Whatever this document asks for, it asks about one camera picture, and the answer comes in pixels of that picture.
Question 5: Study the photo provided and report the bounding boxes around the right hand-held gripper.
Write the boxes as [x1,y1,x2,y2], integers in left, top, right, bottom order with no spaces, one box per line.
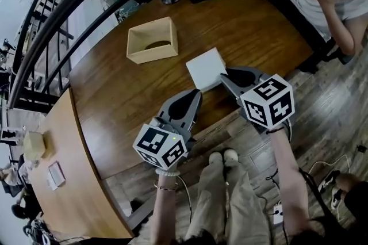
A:
[220,66,296,143]

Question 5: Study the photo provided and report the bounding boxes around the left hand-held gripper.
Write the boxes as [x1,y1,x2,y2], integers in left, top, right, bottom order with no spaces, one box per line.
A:
[132,89,203,171]

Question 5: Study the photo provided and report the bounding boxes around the white square box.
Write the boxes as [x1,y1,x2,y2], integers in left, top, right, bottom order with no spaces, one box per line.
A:
[185,47,228,93]

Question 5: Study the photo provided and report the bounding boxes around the light wooden box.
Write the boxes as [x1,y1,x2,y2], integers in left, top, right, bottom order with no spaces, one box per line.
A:
[126,16,179,66]

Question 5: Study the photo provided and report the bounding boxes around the person's right forearm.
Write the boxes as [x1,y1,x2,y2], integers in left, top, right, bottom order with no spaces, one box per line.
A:
[266,127,313,236]

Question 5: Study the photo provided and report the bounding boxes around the person's left forearm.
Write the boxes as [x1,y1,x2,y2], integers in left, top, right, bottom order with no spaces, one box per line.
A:
[149,170,185,245]

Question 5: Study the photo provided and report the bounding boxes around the beige box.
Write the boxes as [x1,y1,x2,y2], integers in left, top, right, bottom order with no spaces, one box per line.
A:
[22,131,47,160]

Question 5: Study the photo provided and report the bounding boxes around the person's white shoe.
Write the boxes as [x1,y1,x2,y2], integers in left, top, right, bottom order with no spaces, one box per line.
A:
[223,148,239,163]
[208,151,224,164]

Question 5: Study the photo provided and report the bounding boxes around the white coil wristband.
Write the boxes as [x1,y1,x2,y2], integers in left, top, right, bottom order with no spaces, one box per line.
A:
[155,168,182,179]

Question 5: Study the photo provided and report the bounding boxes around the black chair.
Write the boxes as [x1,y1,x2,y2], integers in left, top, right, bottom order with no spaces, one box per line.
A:
[255,0,356,75]

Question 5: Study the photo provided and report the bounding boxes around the gold bangle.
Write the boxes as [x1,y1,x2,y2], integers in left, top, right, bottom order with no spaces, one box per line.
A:
[153,180,180,192]

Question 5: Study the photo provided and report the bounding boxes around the person's beige trousers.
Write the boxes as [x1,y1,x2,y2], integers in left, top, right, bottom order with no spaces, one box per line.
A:
[183,161,271,245]

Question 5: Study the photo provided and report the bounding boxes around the black white sneaker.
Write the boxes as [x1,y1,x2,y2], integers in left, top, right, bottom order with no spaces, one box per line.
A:
[330,189,345,209]
[317,170,342,192]

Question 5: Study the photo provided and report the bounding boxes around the white power strip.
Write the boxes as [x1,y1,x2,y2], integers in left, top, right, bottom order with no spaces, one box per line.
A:
[273,200,285,225]

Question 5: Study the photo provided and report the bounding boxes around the small framed card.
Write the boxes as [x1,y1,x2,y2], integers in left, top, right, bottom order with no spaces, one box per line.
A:
[47,160,67,192]

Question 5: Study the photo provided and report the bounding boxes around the black metal railing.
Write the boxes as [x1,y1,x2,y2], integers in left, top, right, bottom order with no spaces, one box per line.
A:
[7,0,259,110]

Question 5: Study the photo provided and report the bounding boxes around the white floor cable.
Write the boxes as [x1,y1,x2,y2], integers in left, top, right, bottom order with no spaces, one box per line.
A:
[308,154,352,223]

